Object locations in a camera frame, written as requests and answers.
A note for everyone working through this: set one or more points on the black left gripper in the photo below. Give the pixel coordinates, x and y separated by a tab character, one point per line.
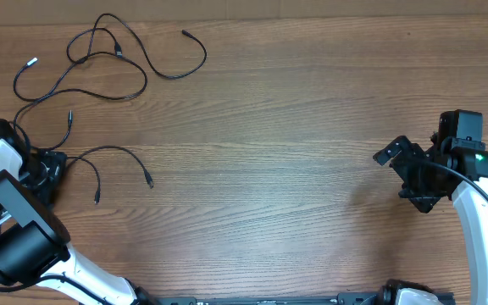
52	160

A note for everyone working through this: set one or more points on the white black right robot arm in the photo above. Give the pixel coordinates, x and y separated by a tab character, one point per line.
455	167

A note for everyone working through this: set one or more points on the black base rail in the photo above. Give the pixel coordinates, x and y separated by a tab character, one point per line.
343	298

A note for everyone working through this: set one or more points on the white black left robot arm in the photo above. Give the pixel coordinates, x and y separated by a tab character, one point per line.
35	248

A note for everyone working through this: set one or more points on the brown cardboard back board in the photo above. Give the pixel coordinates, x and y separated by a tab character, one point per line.
53	12

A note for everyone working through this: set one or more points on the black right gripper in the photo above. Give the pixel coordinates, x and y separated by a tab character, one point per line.
427	200

